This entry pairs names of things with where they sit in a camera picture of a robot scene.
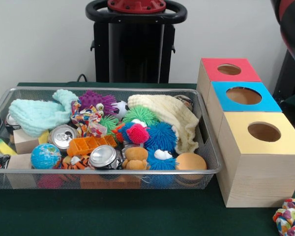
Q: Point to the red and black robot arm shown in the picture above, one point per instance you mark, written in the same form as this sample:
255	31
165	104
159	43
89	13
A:
137	7

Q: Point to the silver mesh bin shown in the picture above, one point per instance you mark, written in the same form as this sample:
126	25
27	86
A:
162	183

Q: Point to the wooden box with three holes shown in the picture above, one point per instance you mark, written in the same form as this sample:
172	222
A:
260	177

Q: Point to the pink spiky ball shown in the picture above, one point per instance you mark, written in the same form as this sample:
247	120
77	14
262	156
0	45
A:
137	132

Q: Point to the blue spiky ball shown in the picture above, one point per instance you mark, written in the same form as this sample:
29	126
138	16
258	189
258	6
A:
162	134

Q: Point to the cream cloth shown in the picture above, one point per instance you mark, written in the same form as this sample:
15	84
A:
172	113

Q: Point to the small soccer ball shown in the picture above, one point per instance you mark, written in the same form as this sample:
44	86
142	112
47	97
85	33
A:
121	108

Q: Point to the orange plush toy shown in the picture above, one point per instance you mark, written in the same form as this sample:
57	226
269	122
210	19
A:
136	157

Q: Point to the purple spiky ball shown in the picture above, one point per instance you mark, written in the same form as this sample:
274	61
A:
98	99

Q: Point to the silver drink can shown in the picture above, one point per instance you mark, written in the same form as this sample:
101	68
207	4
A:
103	157
61	137

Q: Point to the orange plastic crate toy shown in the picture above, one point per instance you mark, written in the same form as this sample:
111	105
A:
88	145

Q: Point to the blue globe ball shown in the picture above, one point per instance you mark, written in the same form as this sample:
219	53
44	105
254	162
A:
45	156

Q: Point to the mint green cloth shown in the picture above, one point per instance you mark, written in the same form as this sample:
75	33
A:
37	115

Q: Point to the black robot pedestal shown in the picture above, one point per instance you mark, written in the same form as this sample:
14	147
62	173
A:
137	49

